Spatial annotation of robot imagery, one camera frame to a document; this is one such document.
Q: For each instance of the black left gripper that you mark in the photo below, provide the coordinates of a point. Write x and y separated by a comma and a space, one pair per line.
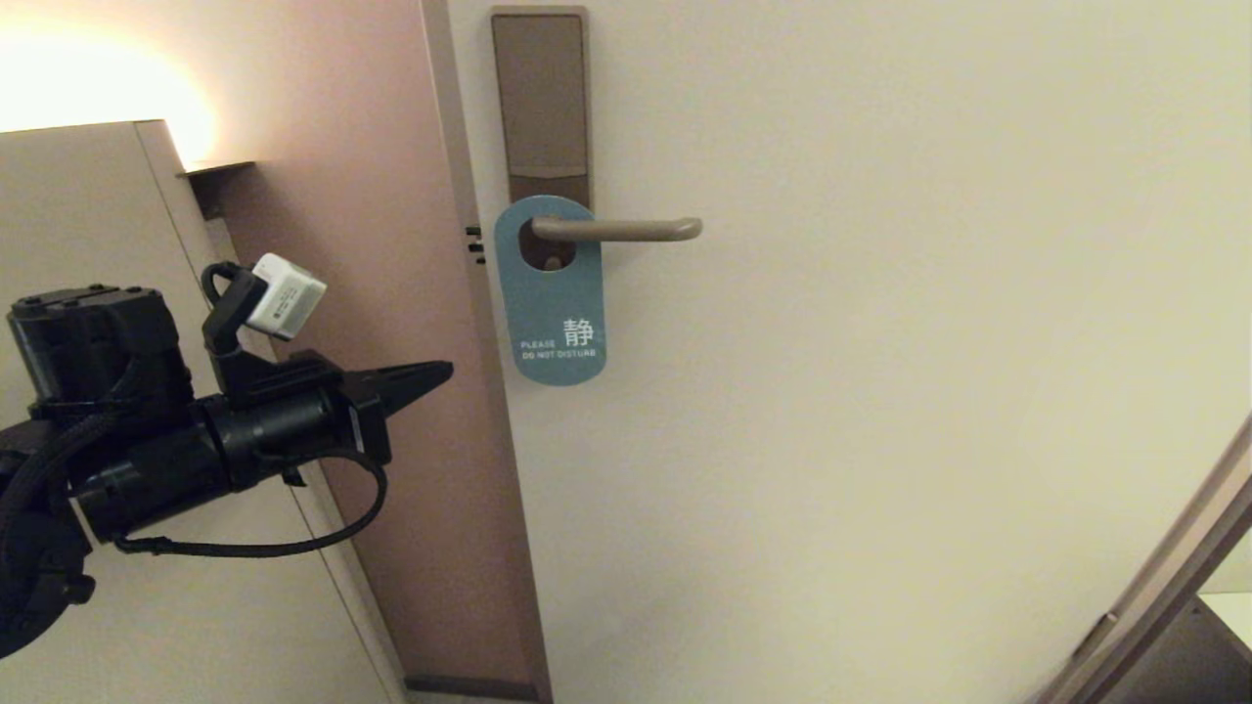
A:
284, 430

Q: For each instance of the blue and white door hanger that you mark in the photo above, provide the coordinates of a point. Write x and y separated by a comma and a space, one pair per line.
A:
553, 313

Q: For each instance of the bronze door lock plate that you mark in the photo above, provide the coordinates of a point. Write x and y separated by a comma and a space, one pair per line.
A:
541, 98

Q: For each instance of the white door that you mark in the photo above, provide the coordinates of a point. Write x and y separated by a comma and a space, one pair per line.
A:
880, 391

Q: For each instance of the dark grey baseboard strip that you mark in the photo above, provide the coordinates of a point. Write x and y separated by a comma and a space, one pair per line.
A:
469, 687

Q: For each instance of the small metal trim hinge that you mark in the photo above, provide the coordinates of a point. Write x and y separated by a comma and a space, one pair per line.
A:
1097, 636

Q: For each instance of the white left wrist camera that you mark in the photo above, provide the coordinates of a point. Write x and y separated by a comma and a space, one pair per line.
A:
289, 298

